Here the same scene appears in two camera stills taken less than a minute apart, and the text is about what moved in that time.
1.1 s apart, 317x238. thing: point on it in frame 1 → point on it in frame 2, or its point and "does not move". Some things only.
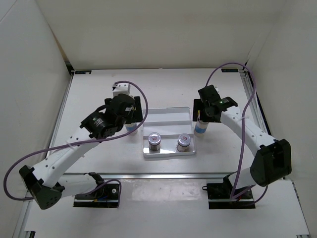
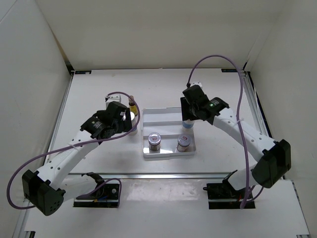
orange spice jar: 184,141 does not move
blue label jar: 130,127 does not move
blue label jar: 200,128 → 188,124
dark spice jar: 154,141 does not move
